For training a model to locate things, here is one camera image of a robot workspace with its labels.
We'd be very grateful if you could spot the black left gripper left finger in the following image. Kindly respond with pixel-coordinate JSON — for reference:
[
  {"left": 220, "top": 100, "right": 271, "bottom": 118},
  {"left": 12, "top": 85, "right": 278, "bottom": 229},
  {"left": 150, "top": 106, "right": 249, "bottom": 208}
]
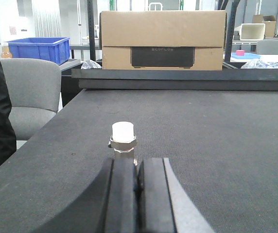
[{"left": 36, "top": 159, "right": 137, "bottom": 233}]

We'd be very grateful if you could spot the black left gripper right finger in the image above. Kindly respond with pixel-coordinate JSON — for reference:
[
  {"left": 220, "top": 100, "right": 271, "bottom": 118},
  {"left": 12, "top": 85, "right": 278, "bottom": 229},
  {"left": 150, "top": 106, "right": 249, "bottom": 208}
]
[{"left": 139, "top": 158, "right": 214, "bottom": 233}]

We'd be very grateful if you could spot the metal valve with white cap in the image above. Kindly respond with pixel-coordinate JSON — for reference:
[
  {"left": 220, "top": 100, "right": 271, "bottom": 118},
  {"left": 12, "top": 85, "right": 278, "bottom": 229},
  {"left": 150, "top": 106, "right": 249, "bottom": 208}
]
[{"left": 108, "top": 121, "right": 138, "bottom": 166}]

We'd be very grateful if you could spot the brown cardboard box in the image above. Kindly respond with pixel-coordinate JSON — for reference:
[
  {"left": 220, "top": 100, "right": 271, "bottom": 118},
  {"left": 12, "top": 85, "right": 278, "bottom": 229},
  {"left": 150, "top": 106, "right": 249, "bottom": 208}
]
[{"left": 100, "top": 10, "right": 226, "bottom": 70}]

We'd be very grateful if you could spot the small cardboard box background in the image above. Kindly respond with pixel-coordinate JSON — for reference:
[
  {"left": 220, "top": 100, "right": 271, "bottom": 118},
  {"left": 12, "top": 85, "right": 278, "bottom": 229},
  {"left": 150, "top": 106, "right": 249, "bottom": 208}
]
[{"left": 252, "top": 15, "right": 276, "bottom": 38}]

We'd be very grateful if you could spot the grey fabric chair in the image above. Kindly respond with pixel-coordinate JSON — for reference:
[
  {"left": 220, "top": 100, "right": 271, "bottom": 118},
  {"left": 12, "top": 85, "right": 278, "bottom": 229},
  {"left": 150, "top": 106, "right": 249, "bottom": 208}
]
[{"left": 0, "top": 58, "right": 61, "bottom": 141}]

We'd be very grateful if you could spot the crumpled clear plastic bag left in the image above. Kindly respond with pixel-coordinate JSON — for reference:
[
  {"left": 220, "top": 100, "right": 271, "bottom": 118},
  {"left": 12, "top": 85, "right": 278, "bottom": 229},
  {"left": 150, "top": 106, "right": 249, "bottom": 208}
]
[{"left": 81, "top": 60, "right": 102, "bottom": 69}]

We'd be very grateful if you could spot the crumpled clear plastic bag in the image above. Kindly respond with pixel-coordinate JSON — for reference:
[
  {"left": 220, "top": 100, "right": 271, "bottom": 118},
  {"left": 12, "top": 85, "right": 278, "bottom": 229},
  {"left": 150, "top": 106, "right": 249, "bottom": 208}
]
[
  {"left": 241, "top": 59, "right": 278, "bottom": 69},
  {"left": 81, "top": 60, "right": 102, "bottom": 69}
]

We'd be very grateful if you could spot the blue plastic crate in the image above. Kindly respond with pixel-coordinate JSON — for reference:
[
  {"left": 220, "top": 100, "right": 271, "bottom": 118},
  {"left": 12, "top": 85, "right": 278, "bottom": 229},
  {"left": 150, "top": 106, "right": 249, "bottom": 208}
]
[{"left": 7, "top": 37, "right": 70, "bottom": 65}]

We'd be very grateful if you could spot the crumpled clear plastic bag right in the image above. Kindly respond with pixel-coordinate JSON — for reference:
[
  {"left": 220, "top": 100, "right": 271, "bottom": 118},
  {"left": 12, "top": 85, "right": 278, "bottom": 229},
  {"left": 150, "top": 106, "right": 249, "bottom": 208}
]
[{"left": 241, "top": 59, "right": 278, "bottom": 69}]

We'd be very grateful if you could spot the pink tape roll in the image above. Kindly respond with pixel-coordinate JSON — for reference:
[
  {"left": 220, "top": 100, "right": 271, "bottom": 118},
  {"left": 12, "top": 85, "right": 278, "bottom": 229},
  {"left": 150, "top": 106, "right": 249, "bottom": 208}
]
[{"left": 235, "top": 50, "right": 245, "bottom": 56}]

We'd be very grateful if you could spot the blue flat tray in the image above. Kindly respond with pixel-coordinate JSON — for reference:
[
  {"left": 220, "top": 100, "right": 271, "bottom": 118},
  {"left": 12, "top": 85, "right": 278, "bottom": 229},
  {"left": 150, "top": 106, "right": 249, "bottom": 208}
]
[{"left": 231, "top": 52, "right": 261, "bottom": 60}]

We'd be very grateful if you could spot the grey office chair background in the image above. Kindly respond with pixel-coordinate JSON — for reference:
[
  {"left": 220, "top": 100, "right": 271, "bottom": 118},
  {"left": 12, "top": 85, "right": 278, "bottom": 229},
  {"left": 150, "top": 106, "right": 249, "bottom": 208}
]
[{"left": 256, "top": 39, "right": 278, "bottom": 55}]

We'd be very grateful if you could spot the white open bin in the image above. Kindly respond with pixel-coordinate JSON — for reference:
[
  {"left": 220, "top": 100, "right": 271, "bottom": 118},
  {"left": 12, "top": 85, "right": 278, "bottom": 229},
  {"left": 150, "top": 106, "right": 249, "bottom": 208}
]
[{"left": 234, "top": 23, "right": 265, "bottom": 41}]

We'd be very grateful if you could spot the black conveyor end rail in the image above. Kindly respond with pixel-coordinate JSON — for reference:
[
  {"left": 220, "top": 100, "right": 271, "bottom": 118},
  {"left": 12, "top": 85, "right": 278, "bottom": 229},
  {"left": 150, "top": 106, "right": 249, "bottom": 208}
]
[{"left": 71, "top": 69, "right": 278, "bottom": 92}]

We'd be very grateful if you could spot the black vertical frame post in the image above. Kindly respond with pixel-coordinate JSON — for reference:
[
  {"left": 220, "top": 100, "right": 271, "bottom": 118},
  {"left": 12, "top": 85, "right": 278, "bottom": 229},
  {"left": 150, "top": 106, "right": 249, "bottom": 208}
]
[{"left": 87, "top": 0, "right": 96, "bottom": 61}]

